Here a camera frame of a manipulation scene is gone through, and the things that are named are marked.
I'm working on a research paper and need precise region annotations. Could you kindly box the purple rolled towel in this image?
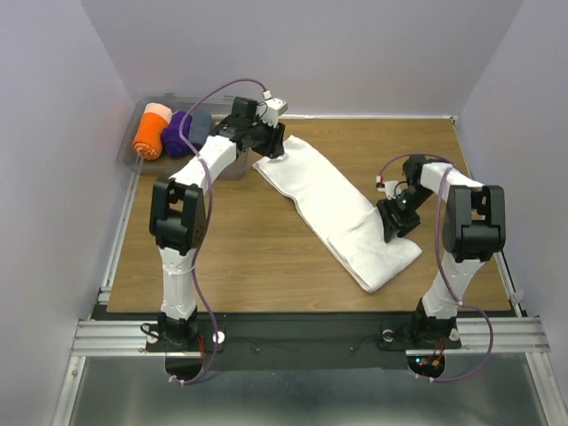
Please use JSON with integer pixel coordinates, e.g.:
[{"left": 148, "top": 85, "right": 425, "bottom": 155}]
[{"left": 161, "top": 111, "right": 192, "bottom": 159}]

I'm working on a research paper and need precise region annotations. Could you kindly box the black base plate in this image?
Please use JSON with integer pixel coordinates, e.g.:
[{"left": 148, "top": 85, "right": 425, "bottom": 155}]
[{"left": 146, "top": 312, "right": 462, "bottom": 372}]

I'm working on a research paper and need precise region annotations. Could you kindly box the white towel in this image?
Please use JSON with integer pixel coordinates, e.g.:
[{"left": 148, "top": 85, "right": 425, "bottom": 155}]
[{"left": 253, "top": 136, "right": 422, "bottom": 293}]

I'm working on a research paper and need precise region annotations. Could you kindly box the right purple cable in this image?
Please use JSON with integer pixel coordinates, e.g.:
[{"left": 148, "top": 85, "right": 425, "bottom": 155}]
[{"left": 376, "top": 153, "right": 494, "bottom": 383}]

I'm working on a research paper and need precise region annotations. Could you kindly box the orange rolled towel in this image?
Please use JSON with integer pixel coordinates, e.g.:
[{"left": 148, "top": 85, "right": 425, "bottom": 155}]
[{"left": 132, "top": 102, "right": 172, "bottom": 161}]

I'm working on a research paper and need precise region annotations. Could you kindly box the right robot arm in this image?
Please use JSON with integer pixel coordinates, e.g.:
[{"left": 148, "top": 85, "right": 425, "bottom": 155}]
[{"left": 375, "top": 153, "right": 506, "bottom": 346}]

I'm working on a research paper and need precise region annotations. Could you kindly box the purple cable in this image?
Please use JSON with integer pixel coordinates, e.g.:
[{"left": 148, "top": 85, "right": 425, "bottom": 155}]
[
  {"left": 167, "top": 78, "right": 272, "bottom": 386},
  {"left": 376, "top": 153, "right": 494, "bottom": 383}
]

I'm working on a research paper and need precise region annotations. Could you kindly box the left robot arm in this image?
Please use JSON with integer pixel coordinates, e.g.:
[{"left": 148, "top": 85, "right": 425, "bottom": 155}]
[{"left": 144, "top": 92, "right": 288, "bottom": 351}]

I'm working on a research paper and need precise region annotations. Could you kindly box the grey rolled towel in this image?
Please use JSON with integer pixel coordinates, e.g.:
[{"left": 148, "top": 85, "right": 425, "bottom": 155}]
[{"left": 187, "top": 109, "right": 212, "bottom": 150}]

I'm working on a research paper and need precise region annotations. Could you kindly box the clear plastic bin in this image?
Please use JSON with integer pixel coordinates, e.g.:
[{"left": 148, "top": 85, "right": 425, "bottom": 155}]
[{"left": 115, "top": 92, "right": 260, "bottom": 181}]

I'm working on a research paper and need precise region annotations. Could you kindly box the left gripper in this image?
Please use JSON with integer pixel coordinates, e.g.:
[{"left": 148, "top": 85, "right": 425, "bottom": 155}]
[{"left": 248, "top": 114, "right": 287, "bottom": 160}]

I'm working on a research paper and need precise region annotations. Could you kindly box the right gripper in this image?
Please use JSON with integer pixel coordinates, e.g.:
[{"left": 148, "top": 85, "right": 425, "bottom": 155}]
[{"left": 375, "top": 185, "right": 433, "bottom": 241}]

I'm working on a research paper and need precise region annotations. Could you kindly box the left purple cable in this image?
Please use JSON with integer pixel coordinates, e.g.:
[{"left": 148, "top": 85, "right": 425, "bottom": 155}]
[{"left": 167, "top": 78, "right": 272, "bottom": 386}]

